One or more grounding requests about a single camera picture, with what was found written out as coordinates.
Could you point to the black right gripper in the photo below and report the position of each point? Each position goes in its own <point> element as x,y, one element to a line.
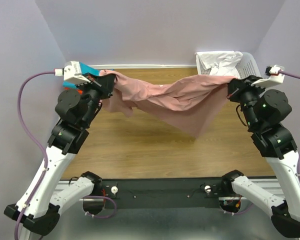
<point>239,87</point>

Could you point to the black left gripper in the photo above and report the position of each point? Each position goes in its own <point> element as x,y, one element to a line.
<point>103,85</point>

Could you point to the dusty pink t-shirt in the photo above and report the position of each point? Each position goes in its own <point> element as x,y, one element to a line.
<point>190,104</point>

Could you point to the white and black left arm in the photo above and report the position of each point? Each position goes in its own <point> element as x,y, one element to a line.
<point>39,209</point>

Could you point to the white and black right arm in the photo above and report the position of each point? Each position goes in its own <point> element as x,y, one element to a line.
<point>264,109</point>

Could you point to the folded orange t-shirt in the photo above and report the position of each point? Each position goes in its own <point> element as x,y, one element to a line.
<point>70,88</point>

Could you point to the folded teal t-shirt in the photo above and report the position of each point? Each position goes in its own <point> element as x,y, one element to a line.
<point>78,75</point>

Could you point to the white perforated plastic basket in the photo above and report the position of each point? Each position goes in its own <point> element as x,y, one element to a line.
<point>247,66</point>

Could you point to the white crumpled t-shirt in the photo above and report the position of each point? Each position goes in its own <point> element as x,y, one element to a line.
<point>218,63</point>

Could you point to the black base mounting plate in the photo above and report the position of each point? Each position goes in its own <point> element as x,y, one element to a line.
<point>161,193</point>

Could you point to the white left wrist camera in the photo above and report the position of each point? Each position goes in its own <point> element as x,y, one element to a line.
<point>74,72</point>

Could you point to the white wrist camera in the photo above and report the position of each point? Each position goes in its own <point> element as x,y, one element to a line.
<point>275,77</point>
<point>74,72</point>

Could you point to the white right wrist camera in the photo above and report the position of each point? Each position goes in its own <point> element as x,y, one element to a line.
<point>275,77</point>

